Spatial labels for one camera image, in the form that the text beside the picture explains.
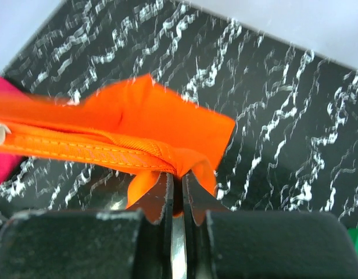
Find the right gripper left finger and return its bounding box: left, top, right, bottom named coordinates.
left=0, top=173, right=174, bottom=278

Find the folded magenta t shirt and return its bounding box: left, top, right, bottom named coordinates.
left=0, top=77, right=26, bottom=184

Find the orange t shirt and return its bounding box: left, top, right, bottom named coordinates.
left=0, top=74, right=235, bottom=206

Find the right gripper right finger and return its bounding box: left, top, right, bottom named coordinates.
left=182, top=173, right=358, bottom=278

